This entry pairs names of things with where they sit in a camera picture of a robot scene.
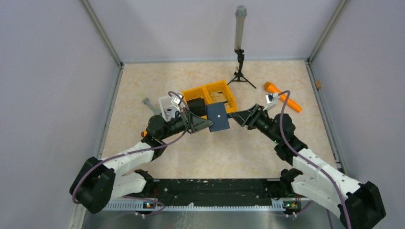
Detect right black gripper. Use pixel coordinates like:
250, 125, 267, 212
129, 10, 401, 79
230, 104, 281, 144

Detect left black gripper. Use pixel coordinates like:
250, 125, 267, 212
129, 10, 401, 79
160, 106, 213, 140

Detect blue leather card holder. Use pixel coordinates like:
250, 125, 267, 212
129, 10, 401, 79
205, 102, 230, 132

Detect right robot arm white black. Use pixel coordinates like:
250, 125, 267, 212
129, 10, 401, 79
229, 104, 386, 229

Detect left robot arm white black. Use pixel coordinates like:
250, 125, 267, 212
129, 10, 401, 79
69, 112, 214, 214

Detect yellow plastic bin right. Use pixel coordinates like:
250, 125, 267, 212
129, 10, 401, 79
204, 80, 237, 113

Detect yellow plastic bin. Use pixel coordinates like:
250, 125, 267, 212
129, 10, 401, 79
204, 80, 237, 113
181, 86, 213, 119

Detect black object in bin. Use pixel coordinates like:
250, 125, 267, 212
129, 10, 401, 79
187, 97, 206, 117

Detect white plastic bin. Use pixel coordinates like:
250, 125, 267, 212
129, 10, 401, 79
159, 95, 178, 122

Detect yellow plastic bin left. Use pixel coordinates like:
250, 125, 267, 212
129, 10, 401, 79
181, 86, 213, 119

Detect wooden blocks in bin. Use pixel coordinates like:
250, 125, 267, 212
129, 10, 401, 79
210, 91, 228, 104

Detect black tripod stand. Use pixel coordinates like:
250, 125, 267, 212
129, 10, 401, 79
227, 49, 257, 89

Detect grey plastic bolt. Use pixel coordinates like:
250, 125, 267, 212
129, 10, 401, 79
142, 97, 161, 115

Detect grey microphone on stand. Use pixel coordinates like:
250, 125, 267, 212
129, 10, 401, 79
234, 5, 247, 50

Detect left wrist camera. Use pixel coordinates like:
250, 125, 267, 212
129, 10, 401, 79
171, 94, 183, 111

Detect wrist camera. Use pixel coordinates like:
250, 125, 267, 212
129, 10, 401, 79
171, 94, 183, 111
264, 93, 279, 111

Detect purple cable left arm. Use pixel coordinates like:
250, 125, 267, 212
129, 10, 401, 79
71, 91, 192, 205

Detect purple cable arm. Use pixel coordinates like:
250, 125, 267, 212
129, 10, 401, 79
277, 90, 352, 229
71, 91, 192, 205

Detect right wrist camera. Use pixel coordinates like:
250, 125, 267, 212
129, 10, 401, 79
264, 93, 279, 111

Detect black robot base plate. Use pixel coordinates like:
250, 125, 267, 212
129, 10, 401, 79
123, 178, 312, 208

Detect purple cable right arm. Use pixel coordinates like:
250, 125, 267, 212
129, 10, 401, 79
277, 90, 352, 229

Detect small wooden piece on rail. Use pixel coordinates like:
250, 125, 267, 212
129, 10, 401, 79
314, 80, 321, 90

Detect white cable duct strip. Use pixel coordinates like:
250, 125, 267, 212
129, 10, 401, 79
103, 200, 286, 211

